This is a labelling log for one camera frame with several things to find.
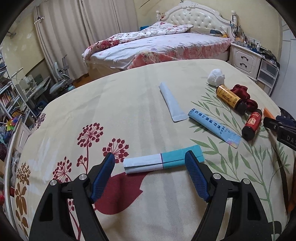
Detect red label dark bottle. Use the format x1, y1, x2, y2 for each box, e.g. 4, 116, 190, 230
242, 109, 262, 141

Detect yellow label dark bottle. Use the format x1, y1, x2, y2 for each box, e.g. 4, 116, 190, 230
216, 84, 247, 115

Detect dark red fabric scrunchie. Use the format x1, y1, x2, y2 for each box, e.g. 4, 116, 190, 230
231, 84, 258, 113

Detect blue printed long box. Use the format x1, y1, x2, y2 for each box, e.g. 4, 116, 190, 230
188, 108, 241, 149

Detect white tissue ball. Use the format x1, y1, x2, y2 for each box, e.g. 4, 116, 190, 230
207, 69, 225, 87

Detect pale blue tube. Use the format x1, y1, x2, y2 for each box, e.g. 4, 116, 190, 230
159, 82, 188, 123

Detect white and teal box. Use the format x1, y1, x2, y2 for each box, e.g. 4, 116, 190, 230
123, 145, 205, 174

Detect clear plastic drawer unit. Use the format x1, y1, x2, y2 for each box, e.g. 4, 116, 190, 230
256, 58, 279, 96

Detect white two-drawer nightstand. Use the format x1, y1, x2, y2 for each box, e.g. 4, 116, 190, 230
229, 43, 263, 82

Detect nightstand top clutter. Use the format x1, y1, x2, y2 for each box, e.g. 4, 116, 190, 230
230, 19, 277, 61

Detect bookshelf with books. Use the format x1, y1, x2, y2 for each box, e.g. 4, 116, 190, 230
1, 52, 29, 145

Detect floral cream table cloth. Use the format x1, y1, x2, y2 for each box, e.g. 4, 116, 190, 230
12, 59, 295, 240

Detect white tufted headboard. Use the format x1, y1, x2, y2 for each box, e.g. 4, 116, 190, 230
156, 1, 235, 41

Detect cluttered desk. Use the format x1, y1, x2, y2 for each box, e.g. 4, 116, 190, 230
11, 68, 51, 115

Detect bed with floral bedding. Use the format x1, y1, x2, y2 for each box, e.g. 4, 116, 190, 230
82, 22, 231, 70

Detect grey desk chair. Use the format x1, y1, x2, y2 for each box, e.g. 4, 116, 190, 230
50, 55, 75, 95

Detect beige curtains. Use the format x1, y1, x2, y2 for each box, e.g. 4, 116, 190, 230
34, 0, 138, 79

